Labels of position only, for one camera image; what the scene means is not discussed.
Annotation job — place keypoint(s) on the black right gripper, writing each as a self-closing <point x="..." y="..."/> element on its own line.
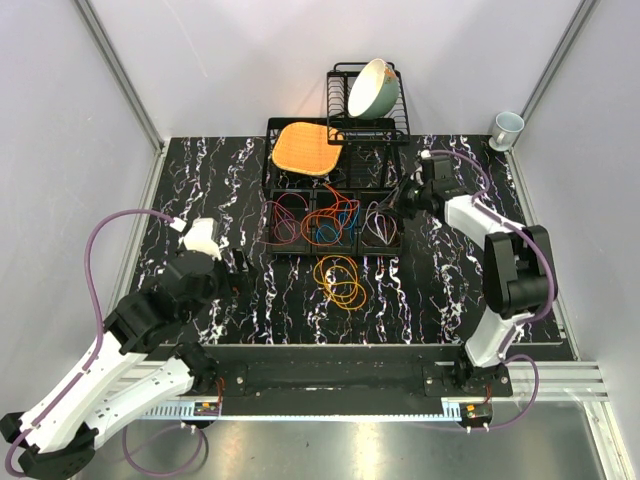
<point x="401" y="211"/>

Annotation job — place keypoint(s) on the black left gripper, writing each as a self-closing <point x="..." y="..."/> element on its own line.
<point x="233" y="281"/>

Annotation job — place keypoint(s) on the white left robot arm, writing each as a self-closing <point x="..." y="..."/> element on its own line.
<point x="59" y="436"/>

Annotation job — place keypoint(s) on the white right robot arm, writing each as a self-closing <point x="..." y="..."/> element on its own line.
<point x="518" y="278"/>

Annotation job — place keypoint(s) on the black flat drip tray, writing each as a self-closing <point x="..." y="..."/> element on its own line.
<point x="358" y="167"/>

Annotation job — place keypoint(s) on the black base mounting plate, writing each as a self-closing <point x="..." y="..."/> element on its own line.
<point x="347" y="380"/>

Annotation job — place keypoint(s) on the black three-compartment tray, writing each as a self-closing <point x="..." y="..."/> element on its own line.
<point x="331" y="221"/>

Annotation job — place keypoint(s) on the green ceramic bowl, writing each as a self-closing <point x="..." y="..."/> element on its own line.
<point x="374" y="92"/>

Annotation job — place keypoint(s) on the white mug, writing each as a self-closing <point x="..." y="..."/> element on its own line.
<point x="505" y="130"/>

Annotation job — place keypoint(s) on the orange woven mat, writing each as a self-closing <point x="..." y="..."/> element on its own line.
<point x="303" y="148"/>

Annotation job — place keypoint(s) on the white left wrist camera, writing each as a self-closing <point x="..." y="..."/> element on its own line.
<point x="200" y="237"/>

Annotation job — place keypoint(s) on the black wire dish rack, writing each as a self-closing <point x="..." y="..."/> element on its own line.
<point x="392" y="129"/>

